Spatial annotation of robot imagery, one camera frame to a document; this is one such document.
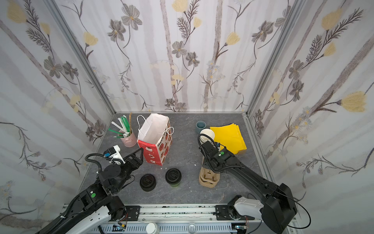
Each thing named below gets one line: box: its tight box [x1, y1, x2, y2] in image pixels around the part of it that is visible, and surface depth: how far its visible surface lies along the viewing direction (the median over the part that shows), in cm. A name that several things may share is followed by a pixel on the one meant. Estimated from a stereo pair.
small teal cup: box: [195, 120, 207, 135], surface depth 107 cm
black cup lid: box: [165, 168, 183, 185], surface depth 77 cm
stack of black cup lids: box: [139, 173, 157, 192], surface depth 82 cm
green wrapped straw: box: [120, 116, 131, 133], surface depth 95 cm
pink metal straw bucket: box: [118, 128, 138, 148], surface depth 95 cm
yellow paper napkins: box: [209, 123, 247, 155], surface depth 103 cm
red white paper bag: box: [136, 113, 175, 167], surface depth 84 cm
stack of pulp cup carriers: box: [198, 155, 221, 189], surface depth 79 cm
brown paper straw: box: [129, 112, 133, 135], surface depth 95 cm
